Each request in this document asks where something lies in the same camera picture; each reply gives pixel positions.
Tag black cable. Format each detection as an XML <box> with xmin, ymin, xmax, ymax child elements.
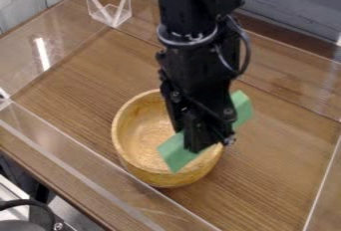
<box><xmin>0</xmin><ymin>198</ymin><xmax>68</xmax><ymax>231</ymax></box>

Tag clear acrylic corner bracket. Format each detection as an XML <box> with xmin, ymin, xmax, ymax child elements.
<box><xmin>86</xmin><ymin>0</ymin><xmax>133</xmax><ymax>28</ymax></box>

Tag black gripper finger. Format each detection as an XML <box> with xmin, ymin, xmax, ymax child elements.
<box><xmin>170</xmin><ymin>101</ymin><xmax>237</xmax><ymax>153</ymax></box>

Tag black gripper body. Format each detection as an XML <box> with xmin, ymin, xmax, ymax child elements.
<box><xmin>157</xmin><ymin>24</ymin><xmax>250</xmax><ymax>110</ymax></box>

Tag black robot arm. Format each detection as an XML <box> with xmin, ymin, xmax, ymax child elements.
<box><xmin>157</xmin><ymin>0</ymin><xmax>252</xmax><ymax>153</ymax></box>

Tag green rectangular block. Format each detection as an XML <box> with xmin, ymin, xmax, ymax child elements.
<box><xmin>158</xmin><ymin>90</ymin><xmax>253</xmax><ymax>173</ymax></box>

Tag light wooden bowl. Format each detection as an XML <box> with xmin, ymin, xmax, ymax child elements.
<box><xmin>111</xmin><ymin>90</ymin><xmax>224</xmax><ymax>188</ymax></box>

